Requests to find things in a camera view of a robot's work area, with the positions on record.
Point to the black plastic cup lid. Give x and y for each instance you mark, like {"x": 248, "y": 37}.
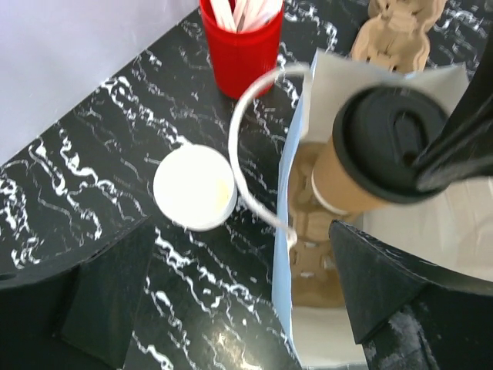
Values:
{"x": 379, "y": 133}

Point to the brown pulp cup carrier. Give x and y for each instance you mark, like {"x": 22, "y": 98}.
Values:
{"x": 314, "y": 279}

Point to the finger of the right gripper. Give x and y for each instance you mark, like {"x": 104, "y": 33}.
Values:
{"x": 463, "y": 150}

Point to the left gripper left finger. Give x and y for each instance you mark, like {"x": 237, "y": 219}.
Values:
{"x": 76, "y": 310}

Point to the stack of paper cups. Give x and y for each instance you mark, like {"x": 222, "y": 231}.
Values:
{"x": 193, "y": 186}

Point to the single brown paper cup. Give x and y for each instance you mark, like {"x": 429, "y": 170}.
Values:
{"x": 335, "y": 189}

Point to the white wrapped straws bundle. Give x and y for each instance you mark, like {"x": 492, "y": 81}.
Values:
{"x": 245, "y": 15}

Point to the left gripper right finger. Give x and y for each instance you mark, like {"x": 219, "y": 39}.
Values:
{"x": 408, "y": 313}

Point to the light blue paper bag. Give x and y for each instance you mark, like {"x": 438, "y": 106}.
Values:
{"x": 452, "y": 229}

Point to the red straw holder cup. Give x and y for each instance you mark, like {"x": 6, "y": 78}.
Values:
{"x": 238, "y": 59}

